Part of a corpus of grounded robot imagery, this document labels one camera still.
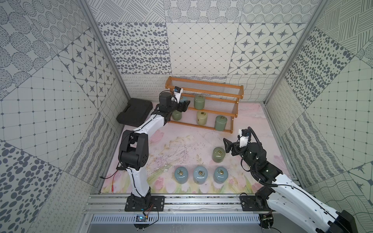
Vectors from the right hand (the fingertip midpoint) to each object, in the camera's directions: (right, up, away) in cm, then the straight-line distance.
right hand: (232, 139), depth 79 cm
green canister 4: (-7, -10, +5) cm, 13 cm away
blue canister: (-27, +24, +9) cm, 37 cm away
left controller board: (-48, -39, -8) cm, 62 cm away
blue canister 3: (-18, -18, -4) cm, 26 cm away
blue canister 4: (-7, -19, -3) cm, 20 cm away
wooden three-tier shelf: (-9, +19, +17) cm, 27 cm away
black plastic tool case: (-65, +15, +28) cm, 72 cm away
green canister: (-18, +22, +13) cm, 31 cm away
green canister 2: (-33, +13, +25) cm, 44 cm away
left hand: (-24, +23, +10) cm, 35 cm away
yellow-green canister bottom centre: (-15, +11, +22) cm, 29 cm away
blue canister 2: (-28, -19, -3) cm, 34 cm away
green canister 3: (-2, +9, +18) cm, 21 cm away
